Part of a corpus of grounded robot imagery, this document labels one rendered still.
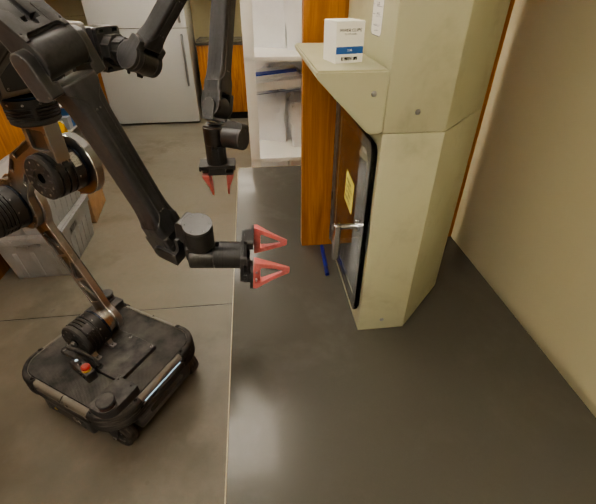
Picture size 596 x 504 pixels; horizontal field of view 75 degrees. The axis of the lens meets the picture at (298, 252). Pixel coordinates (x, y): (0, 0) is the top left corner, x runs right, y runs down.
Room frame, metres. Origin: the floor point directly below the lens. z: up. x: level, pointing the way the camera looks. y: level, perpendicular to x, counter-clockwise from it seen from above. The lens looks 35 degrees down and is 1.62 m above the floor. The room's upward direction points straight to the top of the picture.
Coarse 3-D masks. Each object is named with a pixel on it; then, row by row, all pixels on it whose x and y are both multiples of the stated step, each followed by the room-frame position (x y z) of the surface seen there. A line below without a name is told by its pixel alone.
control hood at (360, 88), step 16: (304, 48) 0.87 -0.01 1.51; (320, 48) 0.87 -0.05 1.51; (320, 64) 0.69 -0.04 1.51; (336, 64) 0.69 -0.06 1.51; (352, 64) 0.69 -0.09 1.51; (368, 64) 0.69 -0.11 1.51; (320, 80) 0.63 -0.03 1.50; (336, 80) 0.63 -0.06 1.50; (352, 80) 0.64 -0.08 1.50; (368, 80) 0.64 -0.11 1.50; (384, 80) 0.64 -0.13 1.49; (336, 96) 0.63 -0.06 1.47; (352, 96) 0.64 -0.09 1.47; (368, 96) 0.64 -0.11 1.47; (384, 96) 0.64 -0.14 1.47; (352, 112) 0.64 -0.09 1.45; (368, 112) 0.64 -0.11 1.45; (384, 112) 0.65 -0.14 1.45; (368, 128) 0.64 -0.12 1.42
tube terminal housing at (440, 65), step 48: (432, 0) 0.65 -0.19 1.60; (480, 0) 0.68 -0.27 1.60; (384, 48) 0.69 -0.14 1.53; (432, 48) 0.65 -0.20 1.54; (480, 48) 0.72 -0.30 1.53; (432, 96) 0.65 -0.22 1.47; (480, 96) 0.78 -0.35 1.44; (384, 144) 0.64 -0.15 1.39; (432, 144) 0.65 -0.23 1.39; (384, 192) 0.65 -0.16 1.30; (432, 192) 0.66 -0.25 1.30; (384, 240) 0.65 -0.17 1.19; (432, 240) 0.72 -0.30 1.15; (384, 288) 0.65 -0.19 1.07
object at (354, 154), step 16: (352, 128) 0.80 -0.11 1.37; (352, 144) 0.79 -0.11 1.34; (368, 144) 0.67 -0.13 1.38; (352, 160) 0.78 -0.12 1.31; (368, 160) 0.66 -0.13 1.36; (336, 176) 0.93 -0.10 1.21; (352, 176) 0.77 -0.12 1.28; (368, 176) 0.65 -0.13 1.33; (336, 192) 0.91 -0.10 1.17; (368, 192) 0.65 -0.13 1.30; (336, 208) 0.90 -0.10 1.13; (352, 208) 0.74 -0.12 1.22; (368, 208) 0.65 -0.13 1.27; (352, 240) 0.72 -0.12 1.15; (352, 256) 0.70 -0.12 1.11; (352, 272) 0.69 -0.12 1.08; (352, 288) 0.68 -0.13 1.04; (352, 304) 0.66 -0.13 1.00
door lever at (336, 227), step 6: (336, 222) 0.70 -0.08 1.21; (354, 222) 0.70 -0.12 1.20; (336, 228) 0.68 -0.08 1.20; (342, 228) 0.69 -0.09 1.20; (348, 228) 0.69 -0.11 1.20; (354, 228) 0.69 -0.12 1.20; (336, 234) 0.68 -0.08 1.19; (336, 240) 0.68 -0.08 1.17; (336, 246) 0.68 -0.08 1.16; (336, 252) 0.68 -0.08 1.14; (336, 258) 0.68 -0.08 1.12
